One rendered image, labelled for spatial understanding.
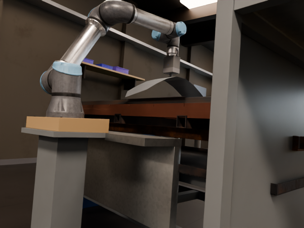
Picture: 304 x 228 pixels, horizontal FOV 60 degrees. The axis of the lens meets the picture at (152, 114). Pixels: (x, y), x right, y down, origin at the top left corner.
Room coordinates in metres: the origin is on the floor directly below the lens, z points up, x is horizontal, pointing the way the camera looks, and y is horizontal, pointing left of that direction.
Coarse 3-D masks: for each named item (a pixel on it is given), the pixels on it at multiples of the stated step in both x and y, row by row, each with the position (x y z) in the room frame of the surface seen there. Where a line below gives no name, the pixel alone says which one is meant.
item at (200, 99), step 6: (210, 96) 1.02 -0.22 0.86; (84, 102) 1.76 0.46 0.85; (90, 102) 1.70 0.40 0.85; (96, 102) 1.64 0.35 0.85; (102, 102) 1.59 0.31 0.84; (108, 102) 1.55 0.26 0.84; (114, 102) 1.50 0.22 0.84; (120, 102) 1.46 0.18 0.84; (126, 102) 1.42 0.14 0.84; (132, 102) 1.38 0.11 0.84; (138, 102) 1.34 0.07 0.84; (144, 102) 1.31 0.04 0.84; (150, 102) 1.27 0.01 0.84; (156, 102) 1.24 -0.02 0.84; (162, 102) 1.21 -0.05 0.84; (168, 102) 1.19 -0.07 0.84; (174, 102) 1.16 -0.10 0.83; (180, 102) 1.13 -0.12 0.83; (186, 102) 1.11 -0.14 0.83; (192, 102) 1.08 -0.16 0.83; (198, 102) 1.06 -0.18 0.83; (204, 102) 1.04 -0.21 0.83; (210, 102) 1.02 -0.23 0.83
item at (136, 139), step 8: (112, 136) 1.07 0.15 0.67; (120, 136) 1.03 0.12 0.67; (128, 136) 0.99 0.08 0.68; (136, 136) 1.01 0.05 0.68; (144, 136) 1.06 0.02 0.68; (152, 136) 1.11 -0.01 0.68; (136, 144) 0.96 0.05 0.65; (144, 144) 0.92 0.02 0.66; (152, 144) 0.95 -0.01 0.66; (160, 144) 0.98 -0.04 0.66; (168, 144) 1.01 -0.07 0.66; (176, 144) 1.04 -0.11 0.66
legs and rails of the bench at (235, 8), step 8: (240, 0) 0.53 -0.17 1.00; (248, 0) 0.52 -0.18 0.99; (256, 0) 0.51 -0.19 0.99; (264, 0) 0.49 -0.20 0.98; (272, 0) 0.49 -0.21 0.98; (280, 0) 0.49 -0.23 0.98; (288, 0) 0.49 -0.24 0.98; (240, 8) 0.53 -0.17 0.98; (248, 8) 0.53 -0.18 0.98; (256, 8) 0.53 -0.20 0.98; (264, 8) 0.52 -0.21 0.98
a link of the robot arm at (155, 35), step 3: (153, 30) 1.54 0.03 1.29; (153, 33) 1.54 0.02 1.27; (156, 33) 1.52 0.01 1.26; (159, 33) 1.51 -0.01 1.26; (162, 33) 1.50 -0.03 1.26; (153, 36) 1.54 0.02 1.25; (156, 36) 1.52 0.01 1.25; (159, 36) 1.52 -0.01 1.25; (162, 36) 1.51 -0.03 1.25; (165, 36) 1.50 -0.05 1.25; (156, 39) 1.54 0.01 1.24; (159, 39) 1.54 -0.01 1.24; (162, 39) 1.53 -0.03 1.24; (165, 39) 1.53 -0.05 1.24; (168, 39) 1.52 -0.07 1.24; (162, 42) 1.58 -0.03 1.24; (165, 42) 1.58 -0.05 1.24; (168, 42) 1.58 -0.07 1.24
